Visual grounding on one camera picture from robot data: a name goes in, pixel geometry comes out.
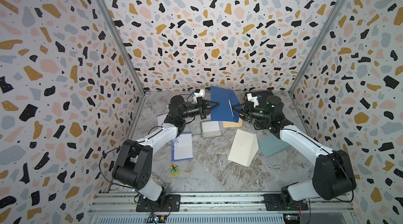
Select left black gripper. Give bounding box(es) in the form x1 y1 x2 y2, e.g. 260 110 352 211
179 100 219 122

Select dark blue envelope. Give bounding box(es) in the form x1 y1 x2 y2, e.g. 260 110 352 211
211 86 240 123

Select yellow envelope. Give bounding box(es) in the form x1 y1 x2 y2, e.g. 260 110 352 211
222 119 243 128

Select white letter paper green border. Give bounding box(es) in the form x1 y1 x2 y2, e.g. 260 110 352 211
200 121 221 138

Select cream envelope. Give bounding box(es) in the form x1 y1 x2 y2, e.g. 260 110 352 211
228 130 259 167

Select light teal envelope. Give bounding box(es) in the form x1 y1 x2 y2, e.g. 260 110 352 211
258 135 291 157

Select white letter paper blue border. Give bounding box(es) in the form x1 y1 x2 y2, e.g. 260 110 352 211
171 132 193 162

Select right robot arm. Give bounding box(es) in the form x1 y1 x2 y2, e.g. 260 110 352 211
232 93 356 206

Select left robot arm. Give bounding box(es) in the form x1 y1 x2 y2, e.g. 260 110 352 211
112 96 219 204

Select black briefcase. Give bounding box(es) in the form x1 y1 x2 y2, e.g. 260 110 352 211
245 90 274 103

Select small yellow round sticker toy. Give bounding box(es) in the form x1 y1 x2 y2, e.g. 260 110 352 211
170 164 179 176

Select glittery silver tube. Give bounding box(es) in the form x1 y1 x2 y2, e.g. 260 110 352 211
151 174 172 195

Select small circuit board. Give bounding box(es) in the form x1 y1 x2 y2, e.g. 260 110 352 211
147 214 168 224

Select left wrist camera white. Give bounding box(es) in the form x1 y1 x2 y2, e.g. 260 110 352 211
192 89 205 103

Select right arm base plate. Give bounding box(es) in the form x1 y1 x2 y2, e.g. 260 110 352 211
263 194 309 211

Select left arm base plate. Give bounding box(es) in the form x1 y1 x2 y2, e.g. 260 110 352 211
136 194 181 213

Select aluminium front rail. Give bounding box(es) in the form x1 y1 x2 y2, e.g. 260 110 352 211
86 192 359 224

